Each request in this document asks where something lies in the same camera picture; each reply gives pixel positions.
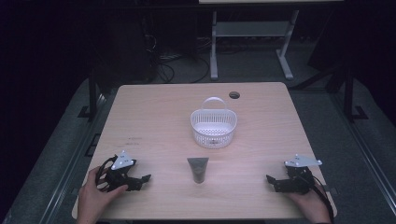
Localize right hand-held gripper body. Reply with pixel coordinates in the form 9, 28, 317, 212
283, 153, 323, 196

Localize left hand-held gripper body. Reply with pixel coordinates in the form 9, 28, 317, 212
104, 149, 138, 192

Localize person's right hand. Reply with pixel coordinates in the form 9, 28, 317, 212
287, 183, 332, 224

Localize person's left hand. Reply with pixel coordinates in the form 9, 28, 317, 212
75, 166, 130, 224

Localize dark grey tube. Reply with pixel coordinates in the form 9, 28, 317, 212
186, 157, 210, 185

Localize white plastic basket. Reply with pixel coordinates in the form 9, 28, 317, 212
190, 96, 238, 150

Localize grey metal stand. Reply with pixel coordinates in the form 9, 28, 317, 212
209, 9, 300, 81

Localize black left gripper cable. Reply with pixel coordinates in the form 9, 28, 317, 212
94, 155, 119, 192

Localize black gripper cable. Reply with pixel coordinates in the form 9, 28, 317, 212
306, 174, 336, 224
94, 155, 119, 192

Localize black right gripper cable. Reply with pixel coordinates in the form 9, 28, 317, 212
306, 174, 336, 224

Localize grey metal floor rail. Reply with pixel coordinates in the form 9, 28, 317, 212
38, 92, 108, 224
331, 92, 396, 216

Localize black metal post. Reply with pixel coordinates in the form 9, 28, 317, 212
77, 69, 104, 121
342, 61, 370, 123

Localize black floor cables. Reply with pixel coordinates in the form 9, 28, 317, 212
142, 33, 213, 85

